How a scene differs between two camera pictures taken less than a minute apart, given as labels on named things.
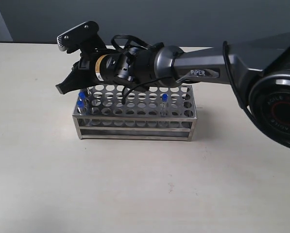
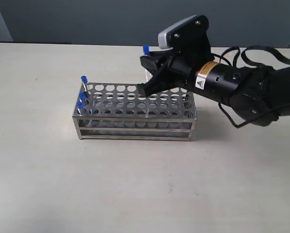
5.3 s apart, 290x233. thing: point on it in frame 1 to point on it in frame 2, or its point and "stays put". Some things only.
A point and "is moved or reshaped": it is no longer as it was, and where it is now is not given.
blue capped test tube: x=89 y=92 is moved or reshaped
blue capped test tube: x=163 y=108 is moved or reshaped
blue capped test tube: x=80 y=107 stays put
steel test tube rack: x=161 y=113 stays put
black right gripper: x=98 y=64 to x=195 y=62
